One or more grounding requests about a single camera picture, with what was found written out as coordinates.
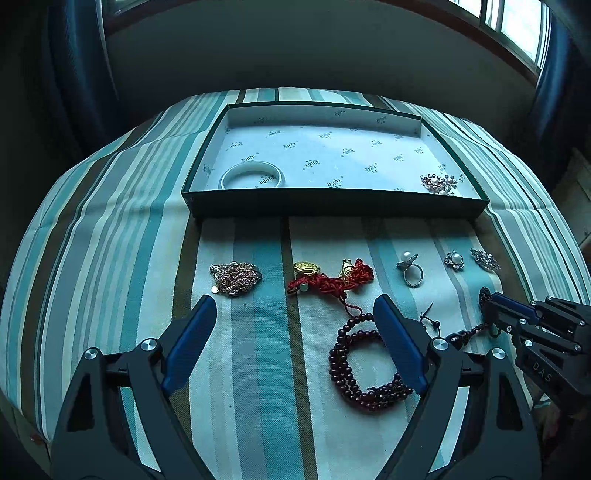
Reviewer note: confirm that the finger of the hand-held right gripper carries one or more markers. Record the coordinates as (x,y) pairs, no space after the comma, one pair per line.
(515,304)
(501,316)

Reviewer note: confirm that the blue curtain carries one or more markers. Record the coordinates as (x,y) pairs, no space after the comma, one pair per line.
(556,74)
(78,69)

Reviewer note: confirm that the silver crystal brooch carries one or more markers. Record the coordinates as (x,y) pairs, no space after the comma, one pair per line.
(485,259)

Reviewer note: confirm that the white jade bangle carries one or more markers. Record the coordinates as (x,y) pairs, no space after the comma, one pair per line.
(228,175)

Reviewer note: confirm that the teal striped cloth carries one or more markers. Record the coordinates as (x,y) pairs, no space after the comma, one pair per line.
(115,277)

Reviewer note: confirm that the beige cabinet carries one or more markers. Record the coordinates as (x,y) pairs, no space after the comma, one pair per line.
(575,198)

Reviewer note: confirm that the window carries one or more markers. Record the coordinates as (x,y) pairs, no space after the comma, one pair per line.
(512,23)

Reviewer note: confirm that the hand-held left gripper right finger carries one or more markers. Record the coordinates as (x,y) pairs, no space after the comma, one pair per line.
(399,341)

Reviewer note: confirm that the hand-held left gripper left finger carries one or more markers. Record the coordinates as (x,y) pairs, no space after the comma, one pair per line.
(191,341)

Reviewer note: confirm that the pearl flower brooch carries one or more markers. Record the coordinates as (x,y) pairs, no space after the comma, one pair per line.
(437,183)

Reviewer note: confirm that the green printed jewelry box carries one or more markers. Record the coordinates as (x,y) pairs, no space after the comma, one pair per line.
(323,203)

